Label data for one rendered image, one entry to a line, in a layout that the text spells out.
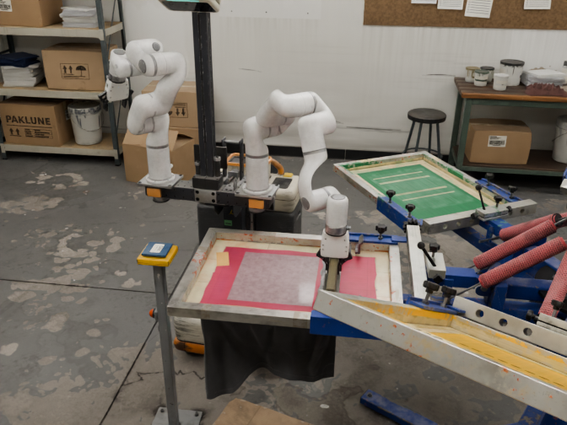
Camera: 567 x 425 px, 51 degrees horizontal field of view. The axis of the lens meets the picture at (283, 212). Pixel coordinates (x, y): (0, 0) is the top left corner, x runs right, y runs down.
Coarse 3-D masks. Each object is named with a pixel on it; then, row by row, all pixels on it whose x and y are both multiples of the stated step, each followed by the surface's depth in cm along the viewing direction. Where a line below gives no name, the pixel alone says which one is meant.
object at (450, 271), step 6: (426, 270) 213; (450, 270) 213; (456, 270) 213; (462, 270) 213; (468, 270) 213; (474, 270) 213; (450, 276) 210; (456, 276) 210; (462, 276) 209; (468, 276) 209; (474, 276) 209; (456, 282) 211; (462, 282) 210; (468, 282) 210; (474, 282) 210
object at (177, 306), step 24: (240, 240) 248; (264, 240) 247; (288, 240) 245; (312, 240) 244; (192, 264) 225; (168, 312) 201; (192, 312) 199; (216, 312) 198; (240, 312) 197; (264, 312) 197; (288, 312) 198
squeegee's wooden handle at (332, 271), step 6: (330, 258) 217; (336, 258) 216; (330, 264) 213; (336, 264) 213; (330, 270) 209; (336, 270) 209; (330, 276) 206; (336, 276) 207; (330, 282) 202; (336, 282) 212; (330, 288) 199
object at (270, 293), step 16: (208, 288) 216; (224, 288) 216; (240, 288) 216; (256, 288) 216; (272, 288) 216; (288, 288) 217; (304, 288) 217; (352, 288) 217; (368, 288) 217; (224, 304) 207; (240, 304) 207; (256, 304) 207; (272, 304) 207; (288, 304) 208; (304, 304) 208
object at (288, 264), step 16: (240, 256) 237; (256, 256) 237; (272, 256) 237; (288, 256) 237; (304, 256) 237; (224, 272) 226; (240, 272) 226; (256, 272) 226; (272, 272) 226; (288, 272) 226; (304, 272) 227; (320, 272) 227; (352, 272) 227; (368, 272) 227
